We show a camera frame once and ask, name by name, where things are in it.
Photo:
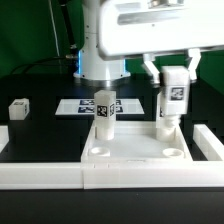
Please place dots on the white square tabletop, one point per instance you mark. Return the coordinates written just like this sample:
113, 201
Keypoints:
134, 141

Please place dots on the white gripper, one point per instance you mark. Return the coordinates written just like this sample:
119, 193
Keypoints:
134, 27

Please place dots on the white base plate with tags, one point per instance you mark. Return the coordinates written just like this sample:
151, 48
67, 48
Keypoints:
86, 107

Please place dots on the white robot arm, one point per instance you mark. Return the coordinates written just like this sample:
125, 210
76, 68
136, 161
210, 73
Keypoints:
128, 28

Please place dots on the white U-shaped obstacle fence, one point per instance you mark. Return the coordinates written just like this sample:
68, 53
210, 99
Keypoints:
78, 175

